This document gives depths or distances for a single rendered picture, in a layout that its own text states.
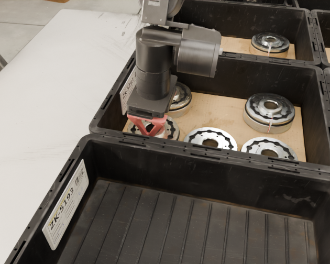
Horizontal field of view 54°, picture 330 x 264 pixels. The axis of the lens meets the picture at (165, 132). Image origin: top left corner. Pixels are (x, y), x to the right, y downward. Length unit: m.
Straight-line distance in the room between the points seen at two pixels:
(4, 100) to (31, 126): 0.16
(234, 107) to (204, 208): 0.28
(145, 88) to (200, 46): 0.11
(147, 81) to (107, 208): 0.22
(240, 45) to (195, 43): 0.52
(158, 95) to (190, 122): 0.18
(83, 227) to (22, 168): 0.34
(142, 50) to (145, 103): 0.09
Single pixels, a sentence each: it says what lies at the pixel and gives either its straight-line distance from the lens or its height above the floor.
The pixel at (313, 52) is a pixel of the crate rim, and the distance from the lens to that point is 0.81.
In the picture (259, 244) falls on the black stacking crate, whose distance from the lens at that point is 0.54.
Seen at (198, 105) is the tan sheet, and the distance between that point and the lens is 0.75.
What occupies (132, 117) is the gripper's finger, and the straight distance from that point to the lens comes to 0.55.
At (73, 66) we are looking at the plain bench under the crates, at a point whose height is 0.70.
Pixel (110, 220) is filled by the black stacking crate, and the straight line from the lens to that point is 0.55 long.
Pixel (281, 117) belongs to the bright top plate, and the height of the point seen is 0.86.
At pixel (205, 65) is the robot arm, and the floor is 1.04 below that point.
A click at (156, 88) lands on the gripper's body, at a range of 0.53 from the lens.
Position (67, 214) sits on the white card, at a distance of 0.51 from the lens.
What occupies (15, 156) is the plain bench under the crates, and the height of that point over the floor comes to 0.70.
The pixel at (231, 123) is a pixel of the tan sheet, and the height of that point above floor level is 0.83.
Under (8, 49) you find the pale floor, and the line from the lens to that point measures 2.94.
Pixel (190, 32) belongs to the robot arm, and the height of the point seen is 1.08.
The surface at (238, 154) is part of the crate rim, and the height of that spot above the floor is 0.93.
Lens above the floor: 1.29
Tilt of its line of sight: 43 degrees down
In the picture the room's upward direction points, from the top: straight up
